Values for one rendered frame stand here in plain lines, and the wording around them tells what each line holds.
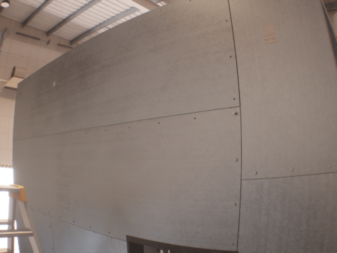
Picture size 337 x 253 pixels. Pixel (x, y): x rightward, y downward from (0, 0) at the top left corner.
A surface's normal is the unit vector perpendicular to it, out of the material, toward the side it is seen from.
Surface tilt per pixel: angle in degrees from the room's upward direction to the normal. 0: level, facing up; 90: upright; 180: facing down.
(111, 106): 90
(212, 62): 90
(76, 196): 90
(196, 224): 90
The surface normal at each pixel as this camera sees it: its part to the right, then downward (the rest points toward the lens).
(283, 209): -0.61, -0.12
